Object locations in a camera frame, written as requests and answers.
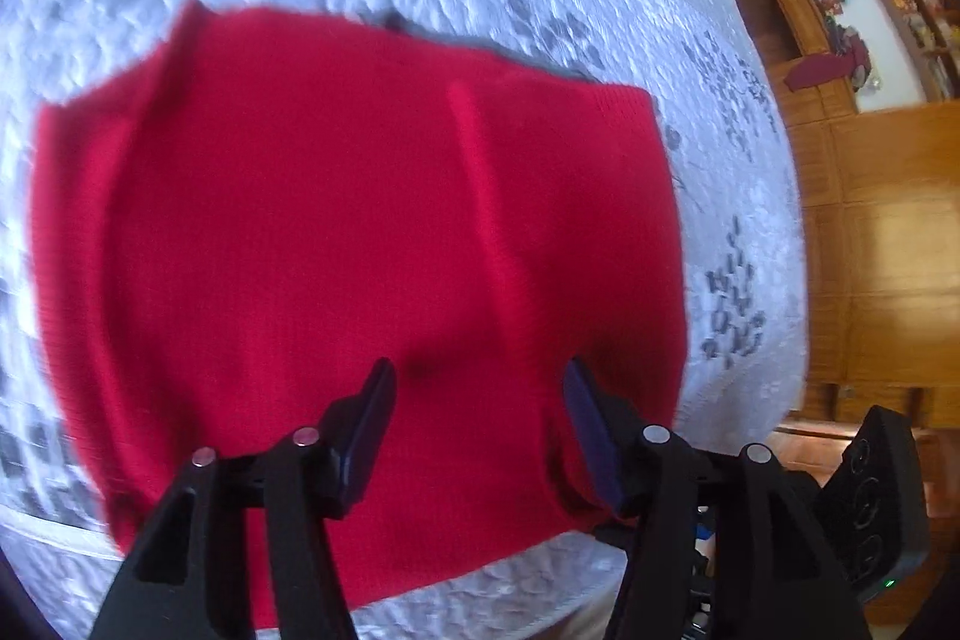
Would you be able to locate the dark red hanging garment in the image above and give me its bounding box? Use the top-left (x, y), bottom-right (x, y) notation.
top-left (784, 36), bottom-right (871, 94)

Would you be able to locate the wooden cabinet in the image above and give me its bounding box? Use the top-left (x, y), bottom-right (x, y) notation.
top-left (720, 0), bottom-right (960, 431)

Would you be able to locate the red knitted sweater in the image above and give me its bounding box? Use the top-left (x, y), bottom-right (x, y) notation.
top-left (26, 0), bottom-right (695, 630)

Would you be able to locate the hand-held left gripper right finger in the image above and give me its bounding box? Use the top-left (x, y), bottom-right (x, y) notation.
top-left (562, 359), bottom-right (875, 640)

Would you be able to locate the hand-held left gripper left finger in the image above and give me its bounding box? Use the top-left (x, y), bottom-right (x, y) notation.
top-left (88, 357), bottom-right (398, 640)

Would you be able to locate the wooden wall shelf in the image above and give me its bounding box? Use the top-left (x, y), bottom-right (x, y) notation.
top-left (855, 0), bottom-right (960, 105)

